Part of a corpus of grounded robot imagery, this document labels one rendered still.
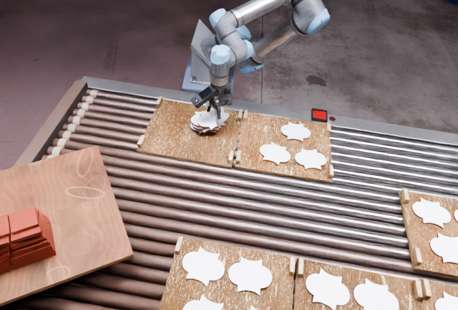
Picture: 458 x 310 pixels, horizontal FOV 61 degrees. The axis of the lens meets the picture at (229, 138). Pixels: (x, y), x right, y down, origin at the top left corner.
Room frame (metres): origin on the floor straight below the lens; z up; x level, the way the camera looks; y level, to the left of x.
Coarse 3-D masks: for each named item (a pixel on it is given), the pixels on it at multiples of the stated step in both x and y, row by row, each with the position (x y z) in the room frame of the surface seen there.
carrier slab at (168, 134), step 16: (160, 112) 1.35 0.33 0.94; (176, 112) 1.36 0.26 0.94; (192, 112) 1.37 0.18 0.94; (160, 128) 1.25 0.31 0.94; (176, 128) 1.26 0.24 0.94; (224, 128) 1.29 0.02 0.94; (144, 144) 1.14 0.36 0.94; (160, 144) 1.15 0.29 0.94; (176, 144) 1.16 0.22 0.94; (192, 144) 1.17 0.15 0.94; (208, 144) 1.17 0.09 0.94; (224, 144) 1.18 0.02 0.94; (192, 160) 1.08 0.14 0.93; (208, 160) 1.08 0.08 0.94; (224, 160) 1.09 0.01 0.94
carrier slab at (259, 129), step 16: (256, 128) 1.31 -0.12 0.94; (272, 128) 1.32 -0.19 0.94; (320, 128) 1.35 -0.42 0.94; (240, 144) 1.19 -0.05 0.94; (256, 144) 1.20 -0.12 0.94; (288, 144) 1.23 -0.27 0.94; (304, 144) 1.24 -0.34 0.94; (320, 144) 1.25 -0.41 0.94; (256, 160) 1.11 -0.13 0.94; (288, 176) 1.05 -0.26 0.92; (304, 176) 1.05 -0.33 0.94; (320, 176) 1.06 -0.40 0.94
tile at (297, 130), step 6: (282, 126) 1.33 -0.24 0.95; (288, 126) 1.33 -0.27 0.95; (294, 126) 1.34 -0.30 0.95; (300, 126) 1.34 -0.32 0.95; (282, 132) 1.29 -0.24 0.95; (288, 132) 1.29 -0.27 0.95; (294, 132) 1.30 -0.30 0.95; (300, 132) 1.30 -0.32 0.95; (306, 132) 1.30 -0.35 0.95; (288, 138) 1.25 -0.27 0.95; (294, 138) 1.26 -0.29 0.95; (300, 138) 1.26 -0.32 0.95; (306, 138) 1.27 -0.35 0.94
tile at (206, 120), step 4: (208, 112) 1.31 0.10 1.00; (212, 112) 1.31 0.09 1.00; (200, 116) 1.29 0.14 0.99; (204, 116) 1.28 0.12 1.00; (208, 116) 1.28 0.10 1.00; (212, 116) 1.29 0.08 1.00; (200, 120) 1.25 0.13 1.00; (204, 120) 1.26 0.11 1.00; (208, 120) 1.26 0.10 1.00; (212, 120) 1.26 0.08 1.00; (224, 120) 1.27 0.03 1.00; (200, 124) 1.23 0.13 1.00; (204, 124) 1.23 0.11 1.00; (208, 124) 1.23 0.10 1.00; (212, 124) 1.23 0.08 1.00; (224, 124) 1.24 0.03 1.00; (204, 128) 1.22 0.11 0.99; (212, 128) 1.21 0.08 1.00
